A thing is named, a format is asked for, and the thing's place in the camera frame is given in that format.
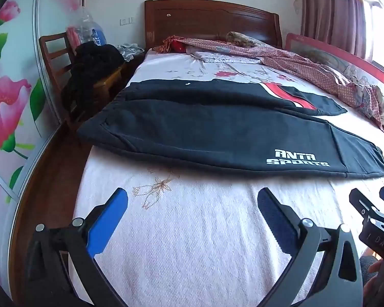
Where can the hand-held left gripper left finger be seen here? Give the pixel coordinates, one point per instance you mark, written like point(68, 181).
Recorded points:
point(110, 220)

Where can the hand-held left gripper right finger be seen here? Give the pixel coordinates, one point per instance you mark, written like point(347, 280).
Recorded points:
point(275, 219)

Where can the black pants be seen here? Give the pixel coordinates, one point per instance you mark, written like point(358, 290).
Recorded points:
point(179, 128)

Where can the person's right hand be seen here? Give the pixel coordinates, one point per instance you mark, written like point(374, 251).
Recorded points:
point(372, 271)

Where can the bed with floral sheet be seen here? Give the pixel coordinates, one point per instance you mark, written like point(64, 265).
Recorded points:
point(195, 246)

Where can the wooden nightstand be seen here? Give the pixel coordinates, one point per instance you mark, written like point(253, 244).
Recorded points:
point(132, 68)

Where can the black clothes pile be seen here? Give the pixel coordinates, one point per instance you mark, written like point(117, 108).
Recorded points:
point(92, 60)

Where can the red patterned quilt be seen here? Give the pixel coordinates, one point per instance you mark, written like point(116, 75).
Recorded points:
point(291, 57)

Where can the grey crumpled clothes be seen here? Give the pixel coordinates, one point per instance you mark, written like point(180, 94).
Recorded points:
point(129, 51)

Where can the wooden chair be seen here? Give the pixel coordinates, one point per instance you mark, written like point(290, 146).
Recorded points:
point(52, 51)

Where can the floral pillow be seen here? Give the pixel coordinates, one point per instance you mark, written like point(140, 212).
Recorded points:
point(243, 38)

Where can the pink cloth item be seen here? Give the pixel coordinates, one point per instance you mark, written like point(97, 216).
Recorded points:
point(73, 36)

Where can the red cloth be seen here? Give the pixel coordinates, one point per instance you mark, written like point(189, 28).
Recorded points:
point(179, 45)

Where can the pink curtain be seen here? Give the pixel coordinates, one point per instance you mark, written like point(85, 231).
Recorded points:
point(332, 6)

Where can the clear plastic bag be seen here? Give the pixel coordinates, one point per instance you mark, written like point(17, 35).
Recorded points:
point(83, 22)

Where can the wooden headboard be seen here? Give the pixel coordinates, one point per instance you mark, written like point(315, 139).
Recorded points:
point(211, 19)

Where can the pink bed guard rail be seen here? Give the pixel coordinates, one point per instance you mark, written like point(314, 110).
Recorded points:
point(323, 54)

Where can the white wall socket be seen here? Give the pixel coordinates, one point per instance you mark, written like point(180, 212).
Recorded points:
point(126, 21)

